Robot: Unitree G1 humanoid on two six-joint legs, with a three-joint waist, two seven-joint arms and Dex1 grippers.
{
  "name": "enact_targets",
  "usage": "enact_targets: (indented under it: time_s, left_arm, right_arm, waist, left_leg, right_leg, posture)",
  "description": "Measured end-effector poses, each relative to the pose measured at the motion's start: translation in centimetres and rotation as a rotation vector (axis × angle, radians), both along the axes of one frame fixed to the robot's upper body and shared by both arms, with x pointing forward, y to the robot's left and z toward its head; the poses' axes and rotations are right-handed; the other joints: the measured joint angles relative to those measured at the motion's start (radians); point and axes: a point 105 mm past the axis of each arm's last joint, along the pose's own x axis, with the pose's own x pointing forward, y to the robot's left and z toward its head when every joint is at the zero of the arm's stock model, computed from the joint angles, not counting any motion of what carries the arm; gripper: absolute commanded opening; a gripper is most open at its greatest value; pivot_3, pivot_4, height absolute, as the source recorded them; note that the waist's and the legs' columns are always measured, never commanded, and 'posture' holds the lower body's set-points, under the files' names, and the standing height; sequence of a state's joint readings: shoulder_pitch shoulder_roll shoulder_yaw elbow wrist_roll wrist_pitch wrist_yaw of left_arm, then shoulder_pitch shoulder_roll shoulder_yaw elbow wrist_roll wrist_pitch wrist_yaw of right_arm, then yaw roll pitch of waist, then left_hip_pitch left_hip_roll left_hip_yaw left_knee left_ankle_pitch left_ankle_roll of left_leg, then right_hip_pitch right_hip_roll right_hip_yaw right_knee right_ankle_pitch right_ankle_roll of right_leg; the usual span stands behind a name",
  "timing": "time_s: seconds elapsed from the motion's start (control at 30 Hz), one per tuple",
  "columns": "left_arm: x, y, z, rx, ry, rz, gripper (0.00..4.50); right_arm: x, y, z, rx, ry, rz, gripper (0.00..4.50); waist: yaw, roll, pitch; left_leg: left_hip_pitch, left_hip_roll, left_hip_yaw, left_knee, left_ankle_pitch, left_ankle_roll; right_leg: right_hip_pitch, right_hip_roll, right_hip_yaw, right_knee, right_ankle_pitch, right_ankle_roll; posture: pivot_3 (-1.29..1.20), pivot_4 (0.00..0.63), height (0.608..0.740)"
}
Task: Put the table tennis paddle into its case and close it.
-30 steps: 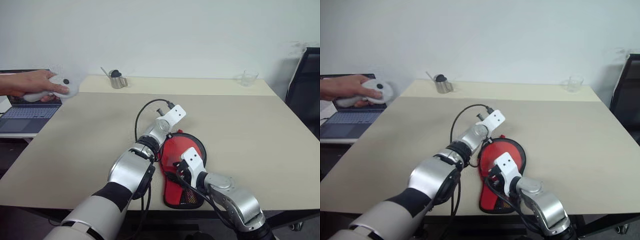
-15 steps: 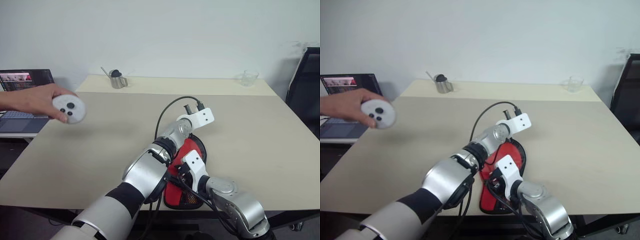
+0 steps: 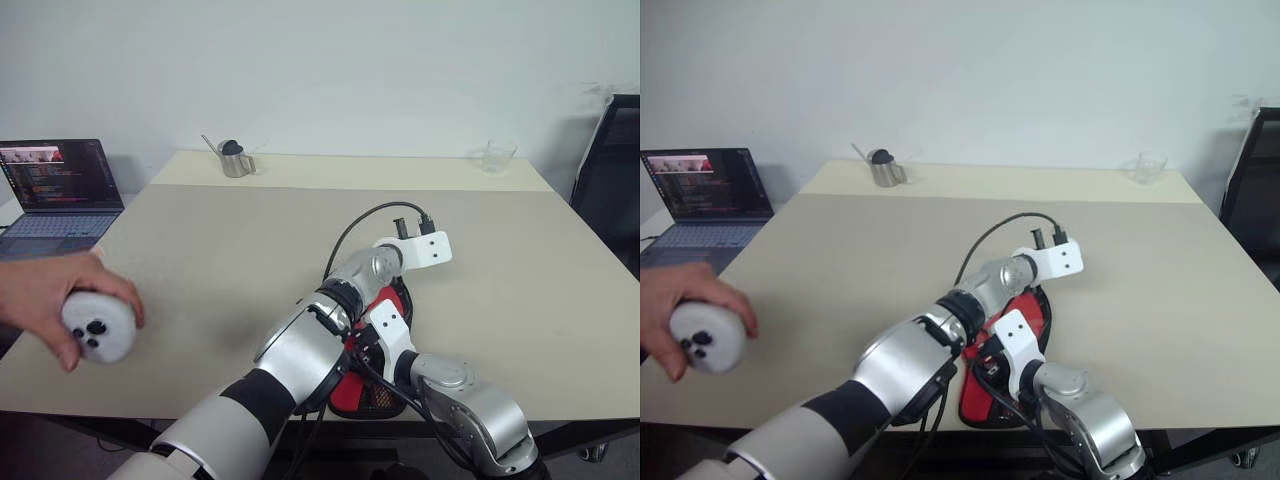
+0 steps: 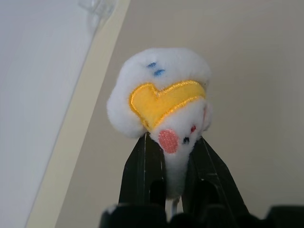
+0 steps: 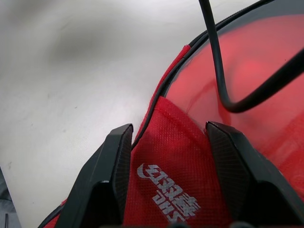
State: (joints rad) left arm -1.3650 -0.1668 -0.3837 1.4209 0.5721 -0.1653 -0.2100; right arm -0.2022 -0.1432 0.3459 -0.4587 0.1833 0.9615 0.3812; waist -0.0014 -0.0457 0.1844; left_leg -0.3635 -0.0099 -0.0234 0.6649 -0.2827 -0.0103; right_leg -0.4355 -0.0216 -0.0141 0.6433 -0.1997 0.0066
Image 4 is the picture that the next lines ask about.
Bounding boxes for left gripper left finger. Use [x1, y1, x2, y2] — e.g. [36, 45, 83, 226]
[118, 134, 167, 211]

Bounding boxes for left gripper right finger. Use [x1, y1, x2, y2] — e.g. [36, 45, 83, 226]
[183, 137, 250, 216]

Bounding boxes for white plush charm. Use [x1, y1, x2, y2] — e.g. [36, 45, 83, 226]
[106, 47, 213, 203]

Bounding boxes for clear plastic cup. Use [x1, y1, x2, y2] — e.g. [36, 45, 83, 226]
[77, 0, 116, 33]

